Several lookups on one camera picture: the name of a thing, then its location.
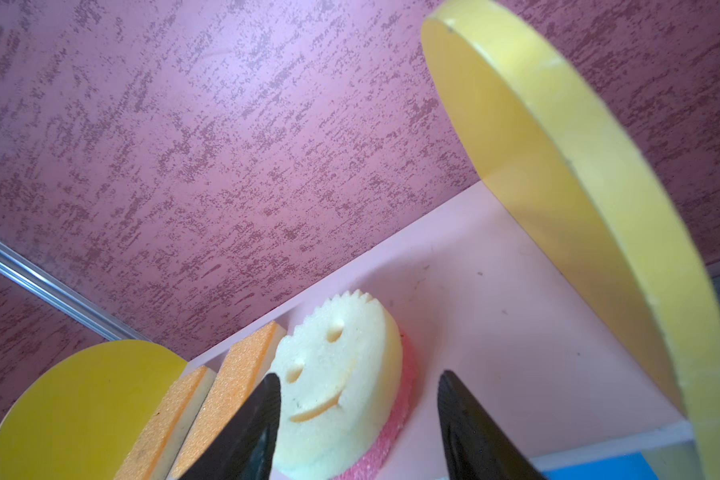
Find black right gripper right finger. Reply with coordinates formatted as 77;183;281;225
437;370;544;480

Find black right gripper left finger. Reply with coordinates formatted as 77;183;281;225
179;373;281;480

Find yellow smiley face sponge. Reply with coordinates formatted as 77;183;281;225
270;290;417;479

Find yellow shelf pink blue boards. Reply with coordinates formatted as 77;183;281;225
0;1;720;479

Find orange sponge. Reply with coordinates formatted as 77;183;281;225
169;322;287;479
115;366;216;480

